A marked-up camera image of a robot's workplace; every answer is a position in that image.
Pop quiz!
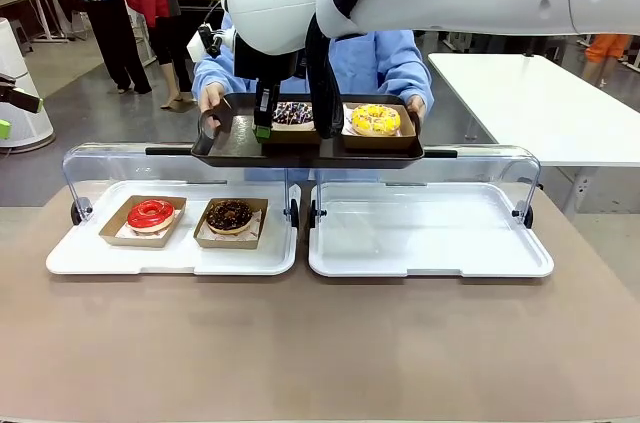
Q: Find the person in orange shorts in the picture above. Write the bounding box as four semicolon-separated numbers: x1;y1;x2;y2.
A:
581;33;633;91

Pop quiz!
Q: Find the person's right hand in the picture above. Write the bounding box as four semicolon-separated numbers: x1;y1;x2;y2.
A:
197;83;226;138

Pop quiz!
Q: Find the person's left hand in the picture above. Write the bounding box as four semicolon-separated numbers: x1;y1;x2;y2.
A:
404;94;428;128

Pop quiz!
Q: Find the person's right forearm blue sleeve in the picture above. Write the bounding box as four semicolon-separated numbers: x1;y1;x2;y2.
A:
191;55;237;95

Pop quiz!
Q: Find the purple sprinkled chocolate donut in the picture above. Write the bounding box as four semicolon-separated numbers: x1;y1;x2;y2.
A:
271;101;316;127

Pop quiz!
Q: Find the black sleeved cable bundle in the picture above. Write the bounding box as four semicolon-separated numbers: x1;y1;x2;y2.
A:
304;0;389;141

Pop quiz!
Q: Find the red glazed donut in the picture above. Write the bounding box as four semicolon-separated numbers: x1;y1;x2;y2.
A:
125;198;177;236

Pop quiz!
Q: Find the brown cardboard donut box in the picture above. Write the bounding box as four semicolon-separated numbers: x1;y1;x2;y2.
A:
98;195;188;249
339;101;418;151
192;197;270;251

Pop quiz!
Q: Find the mannequin in light blue shirt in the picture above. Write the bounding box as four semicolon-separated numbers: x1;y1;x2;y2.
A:
49;0;154;97

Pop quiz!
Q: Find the yellow sprinkled donut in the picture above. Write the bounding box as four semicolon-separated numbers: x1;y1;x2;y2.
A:
350;103;403;138

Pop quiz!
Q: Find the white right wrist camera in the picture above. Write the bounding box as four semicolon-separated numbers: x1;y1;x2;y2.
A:
185;21;237;63

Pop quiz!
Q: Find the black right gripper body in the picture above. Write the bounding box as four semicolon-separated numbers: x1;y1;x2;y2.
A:
232;35;302;90

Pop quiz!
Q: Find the dark background workbench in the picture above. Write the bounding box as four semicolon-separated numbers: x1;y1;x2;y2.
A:
176;0;232;60

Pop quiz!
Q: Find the large white table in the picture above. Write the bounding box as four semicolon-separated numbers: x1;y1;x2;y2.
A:
427;52;640;218

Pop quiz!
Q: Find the white display tray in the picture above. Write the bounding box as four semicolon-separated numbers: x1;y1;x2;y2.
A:
308;181;556;279
45;180;300;277

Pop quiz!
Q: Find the black serving tray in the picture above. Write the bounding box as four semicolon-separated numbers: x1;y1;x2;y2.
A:
190;92;426;170

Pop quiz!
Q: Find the clear plastic display cover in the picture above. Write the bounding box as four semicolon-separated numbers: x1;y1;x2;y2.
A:
61;142;301;230
309;143;543;230

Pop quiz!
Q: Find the person in blue shirt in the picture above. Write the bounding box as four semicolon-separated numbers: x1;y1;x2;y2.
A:
191;12;434;183

